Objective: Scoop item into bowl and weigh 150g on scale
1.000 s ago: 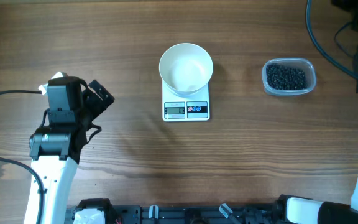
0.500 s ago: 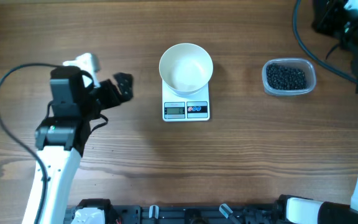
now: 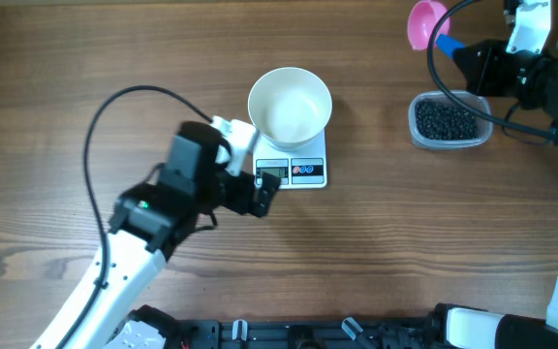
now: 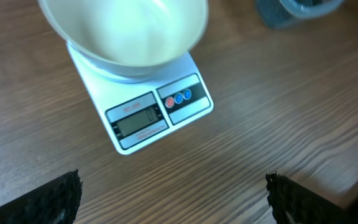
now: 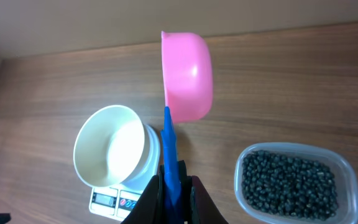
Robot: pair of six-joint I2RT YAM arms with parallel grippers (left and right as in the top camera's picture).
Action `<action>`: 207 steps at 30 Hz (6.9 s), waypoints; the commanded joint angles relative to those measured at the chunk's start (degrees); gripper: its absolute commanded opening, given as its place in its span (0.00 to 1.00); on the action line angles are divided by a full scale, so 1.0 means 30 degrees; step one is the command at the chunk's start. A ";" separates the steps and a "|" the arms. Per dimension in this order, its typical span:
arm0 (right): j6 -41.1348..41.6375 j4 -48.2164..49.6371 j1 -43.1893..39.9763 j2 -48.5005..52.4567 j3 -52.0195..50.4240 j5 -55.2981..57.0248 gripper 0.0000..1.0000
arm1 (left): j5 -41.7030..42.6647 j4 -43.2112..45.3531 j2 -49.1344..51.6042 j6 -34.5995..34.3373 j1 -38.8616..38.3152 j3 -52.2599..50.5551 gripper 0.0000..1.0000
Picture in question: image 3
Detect left black camera cable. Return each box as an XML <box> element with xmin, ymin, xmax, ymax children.
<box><xmin>53</xmin><ymin>84</ymin><xmax>214</xmax><ymax>349</ymax></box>

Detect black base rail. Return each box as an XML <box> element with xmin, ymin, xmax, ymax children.
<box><xmin>113</xmin><ymin>304</ymin><xmax>445</xmax><ymax>349</ymax></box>

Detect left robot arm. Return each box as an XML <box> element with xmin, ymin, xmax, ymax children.
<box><xmin>34</xmin><ymin>117</ymin><xmax>280</xmax><ymax>348</ymax></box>

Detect white digital kitchen scale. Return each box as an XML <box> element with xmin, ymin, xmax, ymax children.
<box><xmin>253</xmin><ymin>132</ymin><xmax>327</xmax><ymax>190</ymax></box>

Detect clear plastic container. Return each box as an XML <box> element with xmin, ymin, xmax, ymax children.
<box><xmin>408</xmin><ymin>91</ymin><xmax>493</xmax><ymax>150</ymax></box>

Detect pink scoop blue handle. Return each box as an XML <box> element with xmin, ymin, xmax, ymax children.
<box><xmin>407</xmin><ymin>0</ymin><xmax>465</xmax><ymax>58</ymax></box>

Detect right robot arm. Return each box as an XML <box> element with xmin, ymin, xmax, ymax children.
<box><xmin>426</xmin><ymin>1</ymin><xmax>558</xmax><ymax>348</ymax></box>

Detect black beans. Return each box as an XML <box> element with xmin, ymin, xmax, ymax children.
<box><xmin>416</xmin><ymin>99</ymin><xmax>479</xmax><ymax>141</ymax></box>

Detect white round bowl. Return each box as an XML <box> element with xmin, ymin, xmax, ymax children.
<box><xmin>247</xmin><ymin>67</ymin><xmax>333</xmax><ymax>149</ymax></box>

